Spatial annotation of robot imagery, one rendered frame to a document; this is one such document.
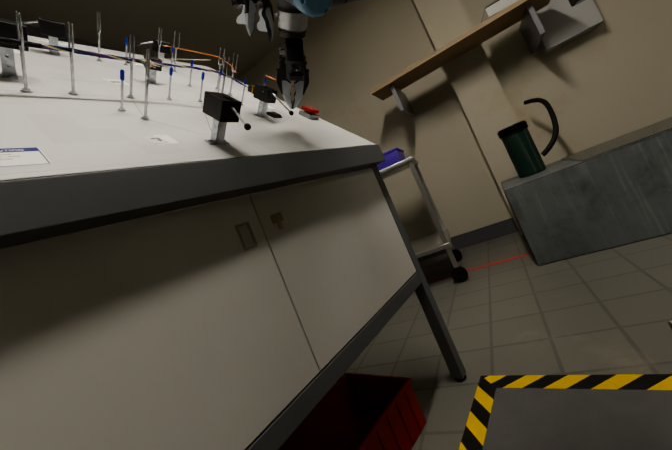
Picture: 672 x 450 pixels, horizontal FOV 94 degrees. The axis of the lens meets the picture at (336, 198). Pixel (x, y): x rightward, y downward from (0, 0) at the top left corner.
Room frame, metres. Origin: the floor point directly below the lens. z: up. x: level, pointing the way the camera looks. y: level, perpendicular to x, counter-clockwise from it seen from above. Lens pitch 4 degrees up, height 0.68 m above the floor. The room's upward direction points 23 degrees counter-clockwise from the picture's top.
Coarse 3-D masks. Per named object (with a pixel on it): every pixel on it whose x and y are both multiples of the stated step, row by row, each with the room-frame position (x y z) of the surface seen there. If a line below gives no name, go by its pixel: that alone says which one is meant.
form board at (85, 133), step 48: (96, 48) 1.11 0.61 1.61; (0, 96) 0.53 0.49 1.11; (48, 96) 0.60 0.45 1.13; (96, 96) 0.68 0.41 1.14; (144, 96) 0.78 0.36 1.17; (192, 96) 0.92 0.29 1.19; (240, 96) 1.13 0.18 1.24; (0, 144) 0.41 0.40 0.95; (48, 144) 0.45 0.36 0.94; (96, 144) 0.49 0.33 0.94; (144, 144) 0.54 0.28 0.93; (192, 144) 0.61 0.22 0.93; (240, 144) 0.69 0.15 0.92; (288, 144) 0.80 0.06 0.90; (336, 144) 0.94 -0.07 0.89
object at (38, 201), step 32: (224, 160) 0.58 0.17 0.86; (256, 160) 0.64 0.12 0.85; (288, 160) 0.72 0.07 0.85; (320, 160) 0.81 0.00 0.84; (352, 160) 0.93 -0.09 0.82; (384, 160) 1.10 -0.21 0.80; (0, 192) 0.34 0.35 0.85; (32, 192) 0.36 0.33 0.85; (64, 192) 0.38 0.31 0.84; (96, 192) 0.41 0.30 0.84; (128, 192) 0.44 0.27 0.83; (160, 192) 0.47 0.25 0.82; (192, 192) 0.51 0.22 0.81; (224, 192) 0.56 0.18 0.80; (0, 224) 0.33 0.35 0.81; (32, 224) 0.35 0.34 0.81; (64, 224) 0.38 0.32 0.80; (96, 224) 0.43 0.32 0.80
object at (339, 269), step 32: (288, 192) 0.74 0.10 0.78; (320, 192) 0.84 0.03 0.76; (352, 192) 0.95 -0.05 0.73; (288, 224) 0.71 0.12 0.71; (320, 224) 0.79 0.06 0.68; (352, 224) 0.90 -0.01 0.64; (384, 224) 1.03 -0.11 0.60; (288, 256) 0.68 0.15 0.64; (320, 256) 0.76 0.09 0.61; (352, 256) 0.85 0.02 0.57; (384, 256) 0.97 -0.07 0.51; (288, 288) 0.66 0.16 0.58; (320, 288) 0.73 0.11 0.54; (352, 288) 0.81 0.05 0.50; (384, 288) 0.92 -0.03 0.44; (320, 320) 0.70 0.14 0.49; (352, 320) 0.77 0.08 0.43; (320, 352) 0.67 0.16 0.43
